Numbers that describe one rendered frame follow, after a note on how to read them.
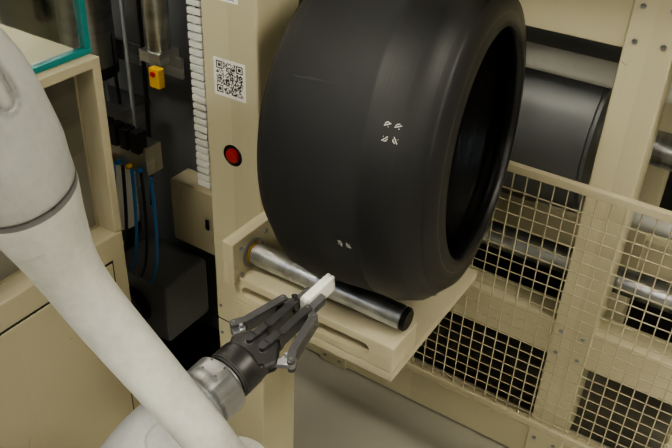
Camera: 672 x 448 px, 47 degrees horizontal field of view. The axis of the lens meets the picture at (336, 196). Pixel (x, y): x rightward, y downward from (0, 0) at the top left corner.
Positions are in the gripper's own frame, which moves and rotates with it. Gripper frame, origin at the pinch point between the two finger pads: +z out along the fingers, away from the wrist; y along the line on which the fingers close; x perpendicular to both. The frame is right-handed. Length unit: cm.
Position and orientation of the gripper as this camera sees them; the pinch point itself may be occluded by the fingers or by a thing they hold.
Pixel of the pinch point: (317, 293)
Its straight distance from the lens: 122.1
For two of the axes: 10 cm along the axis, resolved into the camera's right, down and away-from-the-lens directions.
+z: 6.2, -5.1, 5.9
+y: -7.8, -3.9, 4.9
